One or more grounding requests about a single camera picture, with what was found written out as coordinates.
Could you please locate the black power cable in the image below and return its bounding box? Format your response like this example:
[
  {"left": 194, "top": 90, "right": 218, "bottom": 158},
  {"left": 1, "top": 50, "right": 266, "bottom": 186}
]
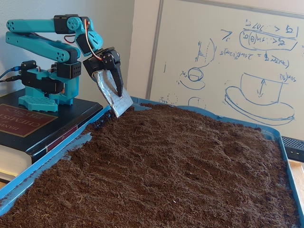
[{"left": 0, "top": 76, "right": 23, "bottom": 83}]

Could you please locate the brown fibrous soil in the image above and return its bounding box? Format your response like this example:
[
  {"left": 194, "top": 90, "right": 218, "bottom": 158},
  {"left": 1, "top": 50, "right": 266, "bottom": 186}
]
[{"left": 0, "top": 102, "right": 301, "bottom": 228}]

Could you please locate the blue plastic tray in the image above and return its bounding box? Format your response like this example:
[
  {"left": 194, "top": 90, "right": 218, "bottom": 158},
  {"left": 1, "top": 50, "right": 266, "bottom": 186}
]
[{"left": 0, "top": 95, "right": 304, "bottom": 228}]

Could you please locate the blue usb cable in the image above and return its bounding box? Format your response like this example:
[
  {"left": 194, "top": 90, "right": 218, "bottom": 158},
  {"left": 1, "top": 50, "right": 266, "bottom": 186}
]
[{"left": 0, "top": 66, "right": 21, "bottom": 80}]

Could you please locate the teal five-joint robot arm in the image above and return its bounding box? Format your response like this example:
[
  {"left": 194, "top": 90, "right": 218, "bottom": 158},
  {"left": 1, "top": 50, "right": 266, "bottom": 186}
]
[{"left": 4, "top": 14, "right": 105, "bottom": 113}]

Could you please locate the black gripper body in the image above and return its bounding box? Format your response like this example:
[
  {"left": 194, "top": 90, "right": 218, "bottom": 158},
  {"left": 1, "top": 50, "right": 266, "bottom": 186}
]
[{"left": 82, "top": 47, "right": 121, "bottom": 76}]

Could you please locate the whiteboard with blue drawings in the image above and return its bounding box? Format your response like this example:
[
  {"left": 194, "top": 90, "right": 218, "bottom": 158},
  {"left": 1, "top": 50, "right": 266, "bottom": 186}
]
[{"left": 146, "top": 0, "right": 304, "bottom": 139}]

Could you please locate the silver foil-covered scoop gripper finger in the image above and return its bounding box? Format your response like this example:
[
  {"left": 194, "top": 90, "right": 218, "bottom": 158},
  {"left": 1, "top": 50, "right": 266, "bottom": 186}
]
[{"left": 92, "top": 68, "right": 134, "bottom": 118}]

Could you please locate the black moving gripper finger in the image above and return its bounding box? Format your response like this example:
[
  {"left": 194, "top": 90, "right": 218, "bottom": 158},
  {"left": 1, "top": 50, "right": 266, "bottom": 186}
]
[{"left": 109, "top": 62, "right": 124, "bottom": 97}]

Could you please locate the black chemistry physics handbook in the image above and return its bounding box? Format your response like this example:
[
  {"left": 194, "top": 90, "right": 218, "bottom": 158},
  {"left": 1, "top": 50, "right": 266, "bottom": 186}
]
[{"left": 0, "top": 89, "right": 104, "bottom": 184}]

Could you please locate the perforated box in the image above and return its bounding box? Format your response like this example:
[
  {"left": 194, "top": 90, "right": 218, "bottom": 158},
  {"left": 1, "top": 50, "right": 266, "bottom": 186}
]
[{"left": 281, "top": 136, "right": 304, "bottom": 163}]

